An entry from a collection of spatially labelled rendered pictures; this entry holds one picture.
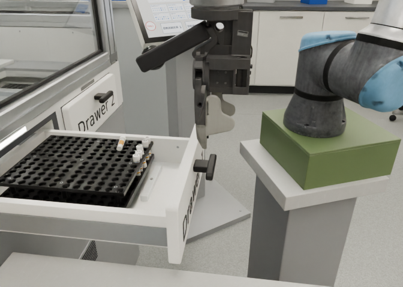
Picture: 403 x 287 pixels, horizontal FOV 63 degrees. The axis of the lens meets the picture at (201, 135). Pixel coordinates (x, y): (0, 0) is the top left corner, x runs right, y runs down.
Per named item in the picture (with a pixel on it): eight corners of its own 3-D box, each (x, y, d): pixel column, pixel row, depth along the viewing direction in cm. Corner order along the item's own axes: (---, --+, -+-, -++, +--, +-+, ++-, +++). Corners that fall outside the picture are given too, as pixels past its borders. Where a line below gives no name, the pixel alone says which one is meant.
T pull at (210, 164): (216, 159, 61) (216, 152, 60) (212, 182, 54) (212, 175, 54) (197, 158, 61) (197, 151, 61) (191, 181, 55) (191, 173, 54)
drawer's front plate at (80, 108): (118, 106, 106) (114, 72, 101) (76, 150, 80) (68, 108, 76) (113, 106, 106) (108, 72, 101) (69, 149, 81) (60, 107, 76)
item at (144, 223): (195, 161, 73) (195, 137, 70) (170, 250, 50) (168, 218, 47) (26, 150, 77) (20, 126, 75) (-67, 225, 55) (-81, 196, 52)
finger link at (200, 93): (204, 128, 48) (205, 66, 45) (194, 127, 48) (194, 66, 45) (207, 119, 53) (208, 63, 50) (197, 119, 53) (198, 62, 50)
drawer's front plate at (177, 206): (204, 164, 75) (204, 119, 70) (180, 266, 49) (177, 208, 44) (196, 164, 75) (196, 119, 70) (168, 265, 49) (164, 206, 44)
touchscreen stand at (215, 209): (250, 217, 181) (267, 21, 135) (176, 248, 160) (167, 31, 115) (204, 173, 219) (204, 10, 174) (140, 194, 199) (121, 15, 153)
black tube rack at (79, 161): (155, 168, 70) (153, 141, 67) (128, 224, 54) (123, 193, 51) (56, 161, 72) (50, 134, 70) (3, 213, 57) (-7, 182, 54)
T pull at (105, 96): (114, 94, 93) (113, 89, 92) (103, 104, 86) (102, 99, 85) (101, 93, 93) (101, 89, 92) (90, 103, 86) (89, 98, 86)
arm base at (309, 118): (324, 110, 92) (330, 75, 87) (357, 134, 79) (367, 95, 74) (273, 114, 89) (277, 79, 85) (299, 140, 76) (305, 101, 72)
